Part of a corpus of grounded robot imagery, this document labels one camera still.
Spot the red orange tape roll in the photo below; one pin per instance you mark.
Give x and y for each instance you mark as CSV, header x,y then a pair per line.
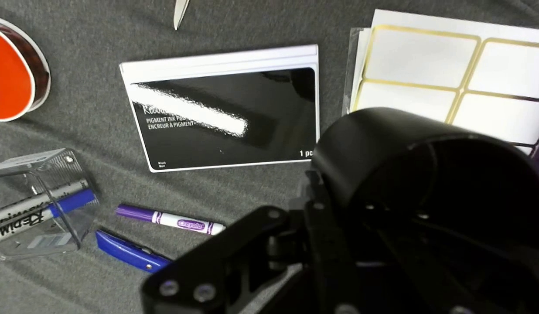
x,y
24,73

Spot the clear acrylic marker holder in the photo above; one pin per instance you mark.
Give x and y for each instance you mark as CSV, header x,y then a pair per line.
x,y
38,173

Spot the white label sheets stack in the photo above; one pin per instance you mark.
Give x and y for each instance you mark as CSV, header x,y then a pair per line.
x,y
467,73

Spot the blue expo marker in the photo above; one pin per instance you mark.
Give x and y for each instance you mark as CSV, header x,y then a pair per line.
x,y
17,221
52,195

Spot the black cup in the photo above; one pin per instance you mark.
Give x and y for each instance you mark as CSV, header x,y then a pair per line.
x,y
453,211

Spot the purple crayola marker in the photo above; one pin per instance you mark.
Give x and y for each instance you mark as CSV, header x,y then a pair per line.
x,y
169,220

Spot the black book with white border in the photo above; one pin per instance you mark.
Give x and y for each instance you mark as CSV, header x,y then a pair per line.
x,y
225,110

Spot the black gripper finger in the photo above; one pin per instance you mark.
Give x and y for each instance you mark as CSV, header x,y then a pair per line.
x,y
329,260

